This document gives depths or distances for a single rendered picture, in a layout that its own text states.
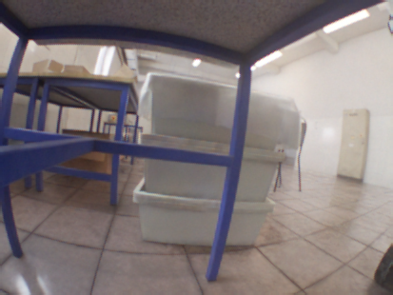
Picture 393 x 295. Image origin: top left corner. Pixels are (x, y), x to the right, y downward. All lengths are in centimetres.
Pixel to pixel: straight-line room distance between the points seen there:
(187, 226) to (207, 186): 19
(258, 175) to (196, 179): 26
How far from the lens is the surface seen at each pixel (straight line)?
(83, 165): 179
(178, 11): 42
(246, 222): 82
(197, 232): 79
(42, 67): 193
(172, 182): 70
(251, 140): 75
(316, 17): 36
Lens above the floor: 46
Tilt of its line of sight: 2 degrees down
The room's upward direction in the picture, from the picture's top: 8 degrees clockwise
